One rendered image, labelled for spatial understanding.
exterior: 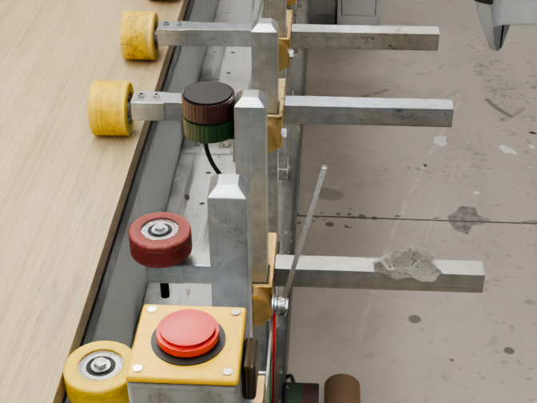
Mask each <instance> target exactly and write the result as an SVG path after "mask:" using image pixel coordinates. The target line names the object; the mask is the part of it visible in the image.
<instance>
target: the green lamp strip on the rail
mask: <svg viewBox="0 0 537 403"><path fill-rule="evenodd" d="M289 385H290V387H289V388H288V403H301V399H302V385H301V384H289Z"/></svg>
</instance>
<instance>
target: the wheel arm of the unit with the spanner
mask: <svg viewBox="0 0 537 403"><path fill-rule="evenodd" d="M293 258H294V255H281V254H276V264H275V286H285V284H286V281H287V279H288V274H289V271H290V269H291V265H292V261H293ZM380 259H382V257H332V256H307V255H300V258H299V261H298V263H297V266H296V271H295V273H294V276H293V280H292V284H291V286H290V287H313V288H337V289H385V290H408V291H432V292H457V293H482V292H483V284H484V279H485V272H484V268H483V262H482V261H457V260H432V262H431V263H432V264H434V265H435V266H437V267H438V268H439V269H441V271H442V274H439V276H437V279H436V280H435V281H434V282H433V281H432V282H430V281H424V282H422V281H419V280H417V279H415V278H414V277H413V278H411V277H406V278H404V279H403V278H402V279H401V278H400V279H399V280H396V279H395V278H393V279H392V278H391V277H390V276H388V275H385V274H382V273H381V274H380V273H378V271H377V272H375V271H374V265H373V262H374V261H379V260H380ZM145 271H146V281H147V282H148V283H162V284H165V283H172V284H185V283H195V284H211V274H210V257H209V253H206V252H191V254H190V255H189V256H188V257H187V258H186V259H185V260H184V261H183V262H181V263H180V264H178V265H174V266H171V267H167V268H150V267H147V266H146V267H145Z"/></svg>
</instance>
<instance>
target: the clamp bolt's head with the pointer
mask: <svg viewBox="0 0 537 403"><path fill-rule="evenodd" d="M287 312H288V298H287V299H286V313H287ZM276 313H277V297H275V305H274V295H273V296H272V315H273V328H272V403H274V392H275V347H276Z"/></svg>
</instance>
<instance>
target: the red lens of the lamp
mask: <svg viewBox="0 0 537 403"><path fill-rule="evenodd" d="M221 83H223V82H221ZM223 84H225V83H223ZM191 85H192V84H191ZM191 85H189V86H191ZM226 85H227V84H226ZM189 86H187V87H185V88H184V89H183V90H182V92H181V105H182V114H183V116H184V117H185V118H186V119H188V120H189V121H191V122H196V123H200V124H215V123H219V122H224V121H226V120H228V119H230V118H231V117H232V116H233V115H234V109H233V107H234V103H235V91H234V89H233V88H232V87H231V86H229V85H227V86H229V87H230V89H232V90H233V91H232V92H233V96H231V98H230V99H229V100H227V102H223V103H221V104H218V105H209V106H204V105H203V106H202V105H198V104H196V105H195V104H193V103H192V102H188V101H186V100H185V98H184V96H183V93H184V92H185V90H186V88H188V87H189Z"/></svg>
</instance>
